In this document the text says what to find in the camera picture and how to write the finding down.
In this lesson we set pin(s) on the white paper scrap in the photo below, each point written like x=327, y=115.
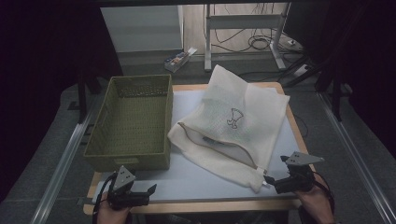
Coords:
x=192, y=51

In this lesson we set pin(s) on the aluminium floor rail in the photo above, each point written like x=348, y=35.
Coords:
x=59, y=168
x=358, y=161

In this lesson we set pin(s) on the dark curtain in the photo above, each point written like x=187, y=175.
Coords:
x=43, y=46
x=364, y=56

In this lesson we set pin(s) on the person's right hand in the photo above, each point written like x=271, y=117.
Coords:
x=316, y=202

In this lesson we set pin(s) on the green woven basket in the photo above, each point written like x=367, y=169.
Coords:
x=134, y=124

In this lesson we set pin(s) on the person's left hand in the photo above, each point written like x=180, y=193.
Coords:
x=112, y=216

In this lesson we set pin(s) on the black metal stand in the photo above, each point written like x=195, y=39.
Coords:
x=82, y=96

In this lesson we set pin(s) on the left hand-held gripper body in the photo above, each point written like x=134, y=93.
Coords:
x=127, y=197

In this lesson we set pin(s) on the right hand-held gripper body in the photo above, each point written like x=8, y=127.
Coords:
x=299, y=180

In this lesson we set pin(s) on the cream mesh laundry bag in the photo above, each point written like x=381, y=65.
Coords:
x=258, y=118

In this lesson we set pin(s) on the white cabinet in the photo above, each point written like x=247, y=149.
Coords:
x=143, y=28

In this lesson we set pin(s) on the grey metal desk frame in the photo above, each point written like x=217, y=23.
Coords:
x=243, y=21

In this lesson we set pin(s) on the white power strip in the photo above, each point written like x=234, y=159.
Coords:
x=301, y=71

